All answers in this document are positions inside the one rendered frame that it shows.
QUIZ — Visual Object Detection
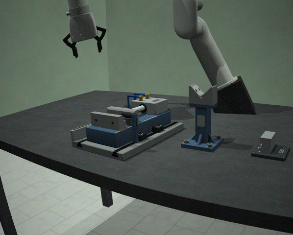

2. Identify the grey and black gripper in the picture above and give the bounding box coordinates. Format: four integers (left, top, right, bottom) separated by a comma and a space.
63, 12, 106, 58

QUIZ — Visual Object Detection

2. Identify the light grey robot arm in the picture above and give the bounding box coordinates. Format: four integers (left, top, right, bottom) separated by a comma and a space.
66, 0, 238, 90

